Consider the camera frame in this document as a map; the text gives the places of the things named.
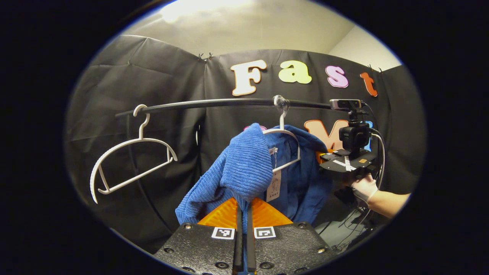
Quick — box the white plastic hanger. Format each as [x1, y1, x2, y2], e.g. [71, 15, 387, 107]
[89, 104, 178, 204]

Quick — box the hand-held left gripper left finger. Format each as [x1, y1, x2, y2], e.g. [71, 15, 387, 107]
[154, 197, 244, 275]

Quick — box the white hanger with taped hook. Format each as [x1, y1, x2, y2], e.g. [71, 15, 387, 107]
[263, 95, 301, 173]

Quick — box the black cable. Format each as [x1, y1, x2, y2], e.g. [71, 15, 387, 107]
[316, 204, 377, 251]

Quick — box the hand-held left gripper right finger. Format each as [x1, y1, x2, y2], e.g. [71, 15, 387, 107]
[246, 197, 338, 275]

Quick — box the blue corduroy shirt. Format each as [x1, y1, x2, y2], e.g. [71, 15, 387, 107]
[175, 123, 335, 233]

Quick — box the white cable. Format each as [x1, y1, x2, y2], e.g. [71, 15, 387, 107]
[370, 131, 386, 191]

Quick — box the black backdrop cloth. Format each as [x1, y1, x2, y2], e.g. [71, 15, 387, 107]
[65, 35, 426, 254]

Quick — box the white paper garment tag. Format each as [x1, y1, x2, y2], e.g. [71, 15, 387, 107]
[266, 170, 282, 203]

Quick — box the black clothes rack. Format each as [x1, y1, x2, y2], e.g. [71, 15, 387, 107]
[115, 97, 334, 230]

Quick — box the clear tape wrap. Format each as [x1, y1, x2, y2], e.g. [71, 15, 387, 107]
[274, 95, 290, 112]

